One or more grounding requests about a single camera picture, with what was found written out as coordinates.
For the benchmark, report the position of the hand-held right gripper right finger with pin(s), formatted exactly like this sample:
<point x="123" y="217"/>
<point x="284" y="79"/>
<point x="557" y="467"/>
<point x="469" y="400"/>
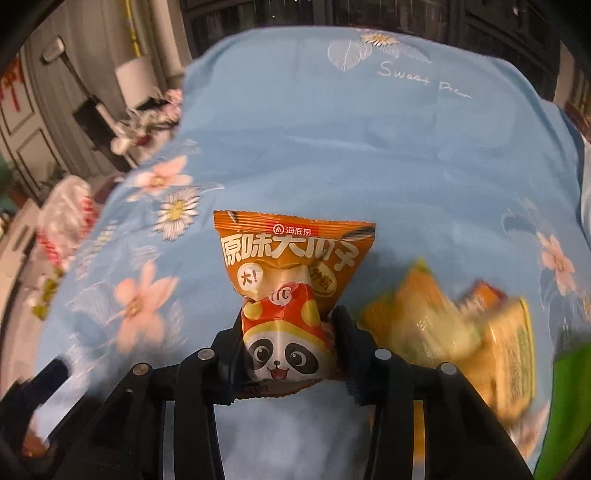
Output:
<point x="353" y="355"/>

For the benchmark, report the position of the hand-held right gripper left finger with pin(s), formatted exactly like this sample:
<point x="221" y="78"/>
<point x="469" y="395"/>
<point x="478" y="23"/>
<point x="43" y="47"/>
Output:
<point x="198" y="392"/>

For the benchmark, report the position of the orange panda snack packet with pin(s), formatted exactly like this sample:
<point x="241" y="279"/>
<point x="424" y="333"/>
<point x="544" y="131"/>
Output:
<point x="277" y="258"/>

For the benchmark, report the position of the green cardboard box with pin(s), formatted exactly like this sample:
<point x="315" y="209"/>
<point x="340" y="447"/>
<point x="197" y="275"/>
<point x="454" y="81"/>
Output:
<point x="570" y="415"/>

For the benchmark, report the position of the yellow green-label snack packet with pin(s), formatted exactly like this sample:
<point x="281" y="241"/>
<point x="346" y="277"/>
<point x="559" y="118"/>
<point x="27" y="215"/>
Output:
<point x="508" y="350"/>

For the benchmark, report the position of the blue floral bedsheet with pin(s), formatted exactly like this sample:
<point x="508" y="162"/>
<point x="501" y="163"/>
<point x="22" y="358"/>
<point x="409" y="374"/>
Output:
<point x="323" y="161"/>

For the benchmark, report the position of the red and white plastic bag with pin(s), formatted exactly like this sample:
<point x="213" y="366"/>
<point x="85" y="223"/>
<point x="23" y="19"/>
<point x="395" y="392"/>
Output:
<point x="67" y="221"/>

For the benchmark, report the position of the artificial flower bunch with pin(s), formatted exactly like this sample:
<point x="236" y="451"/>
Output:
<point x="147" y="120"/>

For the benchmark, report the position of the black box-shaped appliance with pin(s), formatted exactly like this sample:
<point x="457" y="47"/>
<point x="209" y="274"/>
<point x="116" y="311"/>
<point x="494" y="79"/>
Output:
<point x="90" y="117"/>

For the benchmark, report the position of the white lamp shade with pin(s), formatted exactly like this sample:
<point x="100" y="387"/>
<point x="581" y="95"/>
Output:
<point x="136" y="83"/>

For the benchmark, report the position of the dark glass window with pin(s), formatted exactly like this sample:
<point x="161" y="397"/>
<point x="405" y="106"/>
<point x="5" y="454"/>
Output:
<point x="323" y="14"/>

